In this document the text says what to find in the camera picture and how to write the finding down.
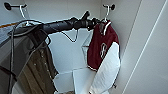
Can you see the maroon and white jacket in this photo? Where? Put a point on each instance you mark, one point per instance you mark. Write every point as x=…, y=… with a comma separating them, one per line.
x=101, y=46

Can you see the white wardrobe door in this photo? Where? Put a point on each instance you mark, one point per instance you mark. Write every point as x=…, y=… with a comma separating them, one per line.
x=146, y=50

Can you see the white wardrobe body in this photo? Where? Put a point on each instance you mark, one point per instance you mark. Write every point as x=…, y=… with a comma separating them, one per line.
x=66, y=10

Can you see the white wardrobe shelf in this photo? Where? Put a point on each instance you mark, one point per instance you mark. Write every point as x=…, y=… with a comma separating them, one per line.
x=83, y=81

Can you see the white clothes hanger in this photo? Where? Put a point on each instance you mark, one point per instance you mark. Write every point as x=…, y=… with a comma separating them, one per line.
x=22, y=13

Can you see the orange and white warning sticker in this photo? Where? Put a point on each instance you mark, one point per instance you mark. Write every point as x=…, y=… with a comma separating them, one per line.
x=6, y=25

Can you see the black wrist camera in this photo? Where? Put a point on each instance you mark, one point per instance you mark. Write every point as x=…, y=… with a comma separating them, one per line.
x=86, y=15

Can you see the dark wardrobe rail hook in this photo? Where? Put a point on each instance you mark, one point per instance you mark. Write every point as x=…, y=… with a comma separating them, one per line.
x=110, y=6
x=10, y=5

